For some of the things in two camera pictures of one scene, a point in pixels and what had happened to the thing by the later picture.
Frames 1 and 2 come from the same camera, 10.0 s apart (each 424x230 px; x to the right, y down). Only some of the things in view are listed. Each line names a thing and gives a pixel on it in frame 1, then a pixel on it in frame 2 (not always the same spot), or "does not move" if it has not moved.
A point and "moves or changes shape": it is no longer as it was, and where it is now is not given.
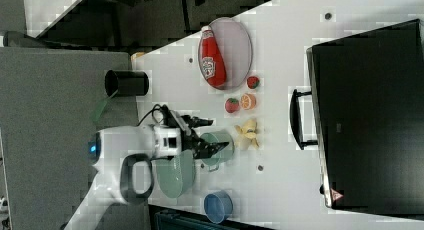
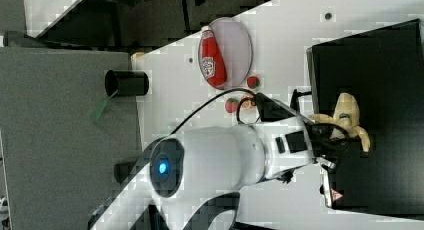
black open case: x=365 y=112 does not move
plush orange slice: x=248 y=101 does not move
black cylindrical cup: x=126 y=83 does not move
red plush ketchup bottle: x=211 y=59 does not move
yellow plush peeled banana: x=247 y=134 moves or changes shape
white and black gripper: x=178 y=134 → x=293 y=142
